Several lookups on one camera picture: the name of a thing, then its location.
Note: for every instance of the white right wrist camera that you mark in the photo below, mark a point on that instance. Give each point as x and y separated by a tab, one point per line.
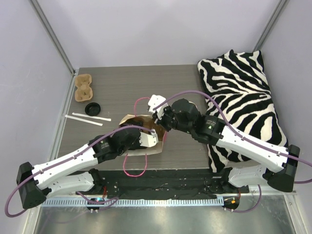
156	105

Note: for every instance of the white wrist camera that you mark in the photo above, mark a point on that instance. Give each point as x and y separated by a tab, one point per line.
149	139
156	105

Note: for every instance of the zebra print pillow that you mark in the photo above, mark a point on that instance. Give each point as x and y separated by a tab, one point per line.
238	84

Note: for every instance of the aluminium frame rail front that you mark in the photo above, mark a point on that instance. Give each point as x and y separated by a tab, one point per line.
95	202

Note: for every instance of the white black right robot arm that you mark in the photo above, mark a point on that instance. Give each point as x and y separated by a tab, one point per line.
277	164

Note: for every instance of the paper cakes bag pink handles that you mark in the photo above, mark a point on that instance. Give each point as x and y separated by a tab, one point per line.
146	160

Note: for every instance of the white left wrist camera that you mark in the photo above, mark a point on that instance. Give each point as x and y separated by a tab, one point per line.
149	139

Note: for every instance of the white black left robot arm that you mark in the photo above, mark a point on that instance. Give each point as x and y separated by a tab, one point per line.
36	183

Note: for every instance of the white straw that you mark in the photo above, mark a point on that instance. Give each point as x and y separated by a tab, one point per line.
93	117
83	120

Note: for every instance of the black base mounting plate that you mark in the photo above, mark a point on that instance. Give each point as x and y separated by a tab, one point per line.
166	184

